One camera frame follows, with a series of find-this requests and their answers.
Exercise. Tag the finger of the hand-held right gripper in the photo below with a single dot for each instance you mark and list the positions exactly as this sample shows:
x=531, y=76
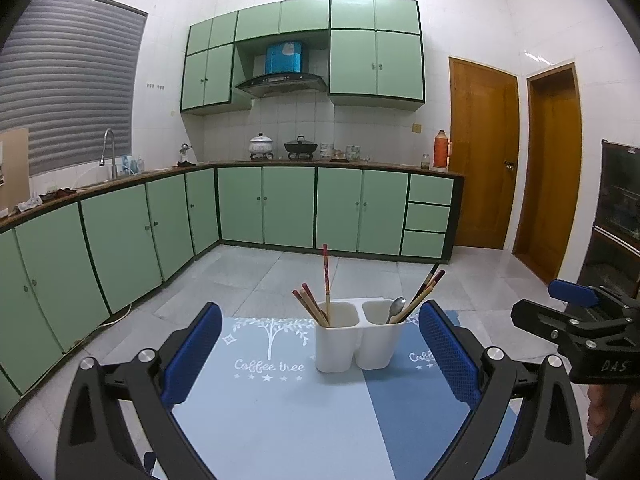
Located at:
x=572, y=291
x=540, y=317

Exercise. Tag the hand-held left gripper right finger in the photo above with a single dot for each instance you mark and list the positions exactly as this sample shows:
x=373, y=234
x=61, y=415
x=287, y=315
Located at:
x=447, y=355

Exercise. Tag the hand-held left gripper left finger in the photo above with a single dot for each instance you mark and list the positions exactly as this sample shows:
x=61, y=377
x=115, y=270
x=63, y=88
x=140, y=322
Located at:
x=195, y=355

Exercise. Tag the tan wooden chopstick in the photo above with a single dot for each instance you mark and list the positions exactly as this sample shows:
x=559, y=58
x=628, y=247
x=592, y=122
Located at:
x=419, y=301
x=436, y=280

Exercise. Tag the dark-tipped wooden chopstick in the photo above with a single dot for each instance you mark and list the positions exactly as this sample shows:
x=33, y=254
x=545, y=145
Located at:
x=430, y=276

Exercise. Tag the white plastic utensil holder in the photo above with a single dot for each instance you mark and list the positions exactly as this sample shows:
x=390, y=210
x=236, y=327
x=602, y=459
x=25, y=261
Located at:
x=340, y=345

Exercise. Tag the red-tipped wooden chopstick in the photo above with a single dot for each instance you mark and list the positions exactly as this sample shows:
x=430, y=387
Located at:
x=312, y=297
x=306, y=305

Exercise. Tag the red patterned chopstick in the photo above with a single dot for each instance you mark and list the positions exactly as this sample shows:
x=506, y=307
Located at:
x=326, y=275

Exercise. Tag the person's right hand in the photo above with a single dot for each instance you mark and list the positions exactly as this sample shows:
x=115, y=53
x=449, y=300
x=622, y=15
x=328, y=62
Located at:
x=596, y=410

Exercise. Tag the metal spoon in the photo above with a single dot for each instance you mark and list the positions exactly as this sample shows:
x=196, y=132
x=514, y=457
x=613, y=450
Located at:
x=397, y=305

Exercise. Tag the black glass-front cabinet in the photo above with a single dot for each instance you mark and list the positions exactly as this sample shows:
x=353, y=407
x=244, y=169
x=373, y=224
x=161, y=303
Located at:
x=617, y=215

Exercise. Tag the blue printed table mat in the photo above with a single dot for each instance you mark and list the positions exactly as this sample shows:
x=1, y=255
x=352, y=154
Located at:
x=280, y=425

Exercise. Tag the recessed wooden door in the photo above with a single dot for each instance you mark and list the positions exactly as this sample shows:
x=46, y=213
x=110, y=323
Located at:
x=550, y=180

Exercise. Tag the green base cabinet run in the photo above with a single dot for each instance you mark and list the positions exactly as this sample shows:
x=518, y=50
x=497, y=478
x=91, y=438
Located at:
x=115, y=250

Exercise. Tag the closed wooden door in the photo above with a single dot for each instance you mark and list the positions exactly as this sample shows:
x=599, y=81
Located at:
x=482, y=160

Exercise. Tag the green base cabinet with drawers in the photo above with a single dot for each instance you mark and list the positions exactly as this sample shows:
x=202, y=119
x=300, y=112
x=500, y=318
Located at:
x=340, y=210

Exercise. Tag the orange thermos flask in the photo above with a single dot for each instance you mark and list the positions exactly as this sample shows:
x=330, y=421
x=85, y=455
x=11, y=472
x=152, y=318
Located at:
x=441, y=152

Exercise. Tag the small glass jar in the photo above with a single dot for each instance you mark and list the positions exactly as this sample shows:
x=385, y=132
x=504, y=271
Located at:
x=425, y=161

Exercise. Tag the brown kitchen countertop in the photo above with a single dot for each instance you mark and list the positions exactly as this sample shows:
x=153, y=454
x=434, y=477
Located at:
x=95, y=187

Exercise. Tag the small silver appliance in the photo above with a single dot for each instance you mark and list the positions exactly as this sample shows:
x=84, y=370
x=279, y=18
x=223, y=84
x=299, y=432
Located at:
x=186, y=157

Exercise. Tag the clear plastic bottles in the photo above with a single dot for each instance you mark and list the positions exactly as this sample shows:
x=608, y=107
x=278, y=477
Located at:
x=132, y=166

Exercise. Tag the metal sink faucet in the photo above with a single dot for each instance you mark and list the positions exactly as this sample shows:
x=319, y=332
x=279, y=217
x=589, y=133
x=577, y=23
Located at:
x=114, y=160

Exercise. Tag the dark cloth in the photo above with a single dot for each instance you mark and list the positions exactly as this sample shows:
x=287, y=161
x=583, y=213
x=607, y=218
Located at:
x=60, y=192

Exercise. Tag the white lidded pot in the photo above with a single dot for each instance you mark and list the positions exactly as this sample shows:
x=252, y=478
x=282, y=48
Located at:
x=261, y=146

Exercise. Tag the white cloth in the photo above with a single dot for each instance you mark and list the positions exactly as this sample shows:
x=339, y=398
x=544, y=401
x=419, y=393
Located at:
x=30, y=204

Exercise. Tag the row of cups and jars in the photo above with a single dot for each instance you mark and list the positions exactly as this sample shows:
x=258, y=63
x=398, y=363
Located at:
x=350, y=152

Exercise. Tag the black lidded wok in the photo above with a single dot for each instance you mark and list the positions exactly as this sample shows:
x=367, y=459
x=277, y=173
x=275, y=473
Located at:
x=301, y=147

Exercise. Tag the cardboard sheet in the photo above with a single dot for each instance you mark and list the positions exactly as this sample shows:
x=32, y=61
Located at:
x=14, y=170

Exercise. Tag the black range hood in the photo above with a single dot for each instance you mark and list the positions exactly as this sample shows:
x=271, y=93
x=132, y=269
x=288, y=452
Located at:
x=280, y=82

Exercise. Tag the grey window blind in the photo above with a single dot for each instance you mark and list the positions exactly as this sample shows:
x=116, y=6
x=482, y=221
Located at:
x=70, y=85

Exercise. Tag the blue film-wrapped hood chimney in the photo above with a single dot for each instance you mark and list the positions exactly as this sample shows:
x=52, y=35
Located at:
x=284, y=57

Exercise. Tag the green wall cabinet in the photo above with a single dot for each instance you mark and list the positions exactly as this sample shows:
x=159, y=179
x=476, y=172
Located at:
x=210, y=70
x=375, y=55
x=280, y=17

